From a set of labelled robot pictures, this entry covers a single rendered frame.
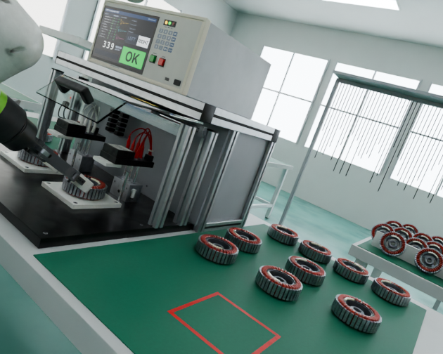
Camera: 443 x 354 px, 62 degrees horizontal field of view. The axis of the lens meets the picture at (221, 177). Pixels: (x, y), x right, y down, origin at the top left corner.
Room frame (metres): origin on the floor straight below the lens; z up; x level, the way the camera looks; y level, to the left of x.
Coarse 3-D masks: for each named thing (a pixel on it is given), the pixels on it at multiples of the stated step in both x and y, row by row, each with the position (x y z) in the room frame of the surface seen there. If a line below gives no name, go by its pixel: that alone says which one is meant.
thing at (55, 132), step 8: (64, 120) 1.11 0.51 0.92; (72, 120) 1.17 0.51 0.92; (56, 128) 1.12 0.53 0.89; (64, 128) 1.10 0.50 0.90; (72, 128) 1.11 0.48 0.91; (80, 128) 1.13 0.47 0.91; (56, 136) 1.08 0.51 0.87; (64, 136) 1.09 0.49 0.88; (72, 136) 1.11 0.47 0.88; (80, 136) 1.13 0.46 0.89; (88, 136) 1.16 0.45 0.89; (96, 136) 1.18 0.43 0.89; (104, 136) 1.22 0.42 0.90; (80, 144) 1.20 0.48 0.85; (88, 144) 1.18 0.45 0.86; (88, 152) 1.18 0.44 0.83
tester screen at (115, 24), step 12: (108, 12) 1.21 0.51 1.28; (120, 12) 1.18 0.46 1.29; (108, 24) 1.20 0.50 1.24; (120, 24) 1.17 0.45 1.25; (132, 24) 1.14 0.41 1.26; (144, 24) 1.11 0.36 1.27; (108, 36) 1.19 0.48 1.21; (120, 36) 1.16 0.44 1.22; (144, 36) 1.10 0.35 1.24; (120, 48) 1.15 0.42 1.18; (144, 48) 1.10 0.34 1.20
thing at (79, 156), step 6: (72, 150) 1.18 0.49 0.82; (78, 150) 1.20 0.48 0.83; (72, 156) 1.18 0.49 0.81; (78, 156) 1.16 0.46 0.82; (84, 156) 1.16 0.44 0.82; (90, 156) 1.19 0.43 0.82; (78, 162) 1.16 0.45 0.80; (84, 162) 1.17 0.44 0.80; (90, 162) 1.18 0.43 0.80; (78, 168) 1.16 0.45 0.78; (84, 168) 1.17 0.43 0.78; (90, 168) 1.19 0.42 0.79
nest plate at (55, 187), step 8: (48, 184) 0.91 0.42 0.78; (56, 184) 0.93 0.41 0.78; (56, 192) 0.88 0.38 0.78; (64, 192) 0.89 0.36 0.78; (64, 200) 0.86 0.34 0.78; (72, 200) 0.86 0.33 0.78; (80, 200) 0.88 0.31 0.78; (88, 200) 0.90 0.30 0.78; (96, 200) 0.92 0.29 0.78; (104, 200) 0.94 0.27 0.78; (112, 200) 0.96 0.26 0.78; (72, 208) 0.84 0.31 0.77; (80, 208) 0.86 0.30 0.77; (88, 208) 0.88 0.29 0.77; (96, 208) 0.90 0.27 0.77
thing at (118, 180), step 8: (120, 176) 1.08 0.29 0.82; (112, 184) 1.06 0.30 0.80; (120, 184) 1.05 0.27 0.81; (128, 184) 1.03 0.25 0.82; (136, 184) 1.05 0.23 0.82; (112, 192) 1.06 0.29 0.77; (128, 192) 1.03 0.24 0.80; (136, 192) 1.05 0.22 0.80; (128, 200) 1.03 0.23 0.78; (136, 200) 1.06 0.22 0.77
